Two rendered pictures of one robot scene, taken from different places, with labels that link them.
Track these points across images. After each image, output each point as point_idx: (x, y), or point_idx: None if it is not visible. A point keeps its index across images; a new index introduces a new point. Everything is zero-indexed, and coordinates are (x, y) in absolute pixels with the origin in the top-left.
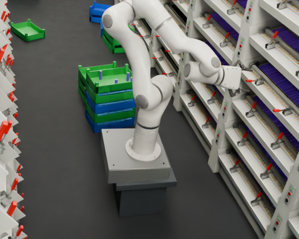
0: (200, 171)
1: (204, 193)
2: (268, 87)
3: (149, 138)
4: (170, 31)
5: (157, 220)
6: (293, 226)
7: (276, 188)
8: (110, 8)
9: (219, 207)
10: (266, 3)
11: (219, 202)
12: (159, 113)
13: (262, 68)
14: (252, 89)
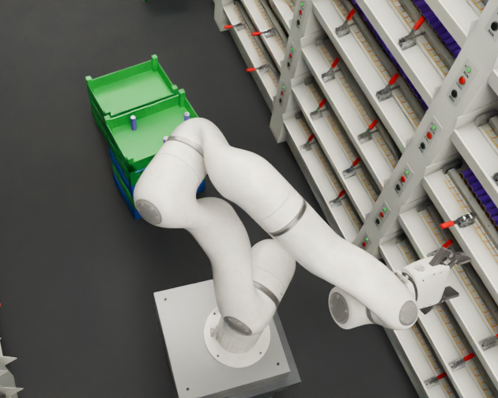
0: (330, 287)
1: (340, 337)
2: (485, 236)
3: (250, 341)
4: (302, 244)
5: None
6: None
7: (479, 394)
8: (152, 182)
9: (367, 367)
10: None
11: (364, 355)
12: None
13: (469, 178)
14: (449, 227)
